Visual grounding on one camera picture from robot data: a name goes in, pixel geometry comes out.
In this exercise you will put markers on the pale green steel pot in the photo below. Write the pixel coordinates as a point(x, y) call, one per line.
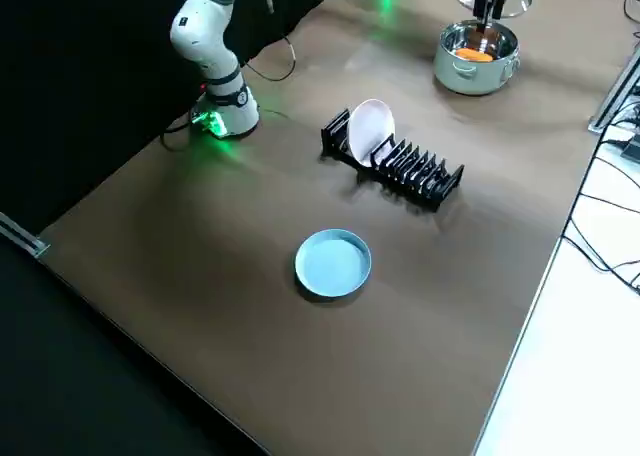
point(465, 78)

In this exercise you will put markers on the light blue plate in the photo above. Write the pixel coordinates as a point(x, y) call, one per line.
point(332, 266)

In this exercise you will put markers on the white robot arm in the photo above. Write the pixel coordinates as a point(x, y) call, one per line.
point(210, 41)

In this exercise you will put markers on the black dish rack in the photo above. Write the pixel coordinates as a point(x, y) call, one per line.
point(420, 181)

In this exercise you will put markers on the aluminium corner post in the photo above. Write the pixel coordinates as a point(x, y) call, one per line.
point(25, 236)

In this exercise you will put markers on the white plate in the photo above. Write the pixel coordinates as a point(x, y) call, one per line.
point(370, 131)

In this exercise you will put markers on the upright aluminium post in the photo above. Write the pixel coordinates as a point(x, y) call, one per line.
point(612, 96)

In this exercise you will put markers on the orange corn cob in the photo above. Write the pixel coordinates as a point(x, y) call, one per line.
point(472, 55)

